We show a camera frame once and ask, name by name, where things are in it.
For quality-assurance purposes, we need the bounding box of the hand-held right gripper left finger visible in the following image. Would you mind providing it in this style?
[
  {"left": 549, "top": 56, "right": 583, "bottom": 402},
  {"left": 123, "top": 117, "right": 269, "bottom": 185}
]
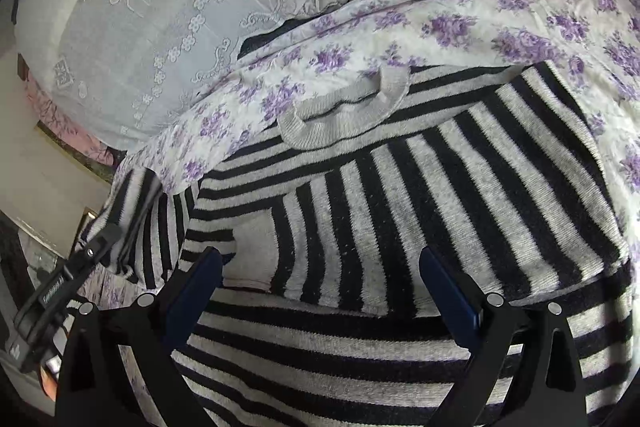
[{"left": 55, "top": 246, "right": 224, "bottom": 427}]

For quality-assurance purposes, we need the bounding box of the pink patterned bedding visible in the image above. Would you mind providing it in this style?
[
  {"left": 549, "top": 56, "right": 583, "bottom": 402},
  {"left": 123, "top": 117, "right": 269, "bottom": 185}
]
[{"left": 19, "top": 54, "right": 127, "bottom": 168}]

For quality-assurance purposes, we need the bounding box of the white embroidered lace cover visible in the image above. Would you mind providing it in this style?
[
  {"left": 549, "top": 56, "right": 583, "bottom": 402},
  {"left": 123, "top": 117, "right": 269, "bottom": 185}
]
[{"left": 15, "top": 0, "right": 473, "bottom": 152}]

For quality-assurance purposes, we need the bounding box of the black and grey striped sweater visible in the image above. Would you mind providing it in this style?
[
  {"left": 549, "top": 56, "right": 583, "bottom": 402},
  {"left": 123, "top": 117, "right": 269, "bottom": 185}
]
[{"left": 82, "top": 61, "right": 632, "bottom": 427}]

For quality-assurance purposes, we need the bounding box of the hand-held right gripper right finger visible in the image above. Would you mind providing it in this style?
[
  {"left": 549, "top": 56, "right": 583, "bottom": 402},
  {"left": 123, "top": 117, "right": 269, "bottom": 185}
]
[{"left": 418, "top": 244, "right": 587, "bottom": 427}]

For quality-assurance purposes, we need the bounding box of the purple floral bed sheet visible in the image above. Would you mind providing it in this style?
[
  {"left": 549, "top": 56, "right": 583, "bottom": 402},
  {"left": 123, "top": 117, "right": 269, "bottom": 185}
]
[{"left": 75, "top": 0, "right": 640, "bottom": 427}]

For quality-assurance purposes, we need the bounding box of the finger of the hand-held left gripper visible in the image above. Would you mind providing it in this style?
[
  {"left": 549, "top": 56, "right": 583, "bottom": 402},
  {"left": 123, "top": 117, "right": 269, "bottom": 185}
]
[{"left": 64, "top": 223, "right": 123, "bottom": 282}]

